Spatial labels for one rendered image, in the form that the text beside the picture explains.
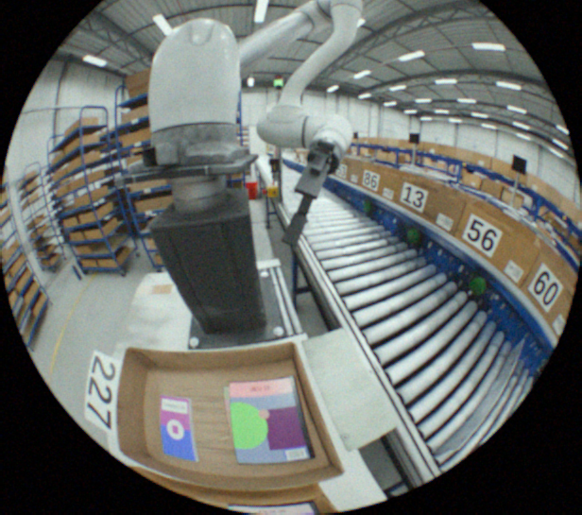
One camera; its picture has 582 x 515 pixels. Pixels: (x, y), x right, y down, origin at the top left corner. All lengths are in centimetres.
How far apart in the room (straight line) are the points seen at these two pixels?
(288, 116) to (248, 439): 73
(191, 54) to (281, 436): 61
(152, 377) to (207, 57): 63
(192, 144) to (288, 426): 49
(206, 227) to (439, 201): 88
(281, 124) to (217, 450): 77
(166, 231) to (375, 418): 53
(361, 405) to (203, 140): 56
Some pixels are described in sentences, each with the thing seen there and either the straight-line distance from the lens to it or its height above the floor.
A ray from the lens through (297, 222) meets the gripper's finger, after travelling 34.
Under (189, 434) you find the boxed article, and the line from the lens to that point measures 45.
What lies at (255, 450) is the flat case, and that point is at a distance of 40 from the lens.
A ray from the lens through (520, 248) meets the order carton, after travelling 81.
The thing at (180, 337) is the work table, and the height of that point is 75.
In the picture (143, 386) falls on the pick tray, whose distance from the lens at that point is 53.
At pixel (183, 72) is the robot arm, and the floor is 129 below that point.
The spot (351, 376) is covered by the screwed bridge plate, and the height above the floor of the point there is 75.
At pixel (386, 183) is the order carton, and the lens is 111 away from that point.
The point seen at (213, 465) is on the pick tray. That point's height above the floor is 76.
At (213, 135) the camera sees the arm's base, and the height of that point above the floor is 120.
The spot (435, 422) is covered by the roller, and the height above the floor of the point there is 75.
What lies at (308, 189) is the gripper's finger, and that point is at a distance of 20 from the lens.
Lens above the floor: 118
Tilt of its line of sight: 27 degrees down
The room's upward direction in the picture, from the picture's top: straight up
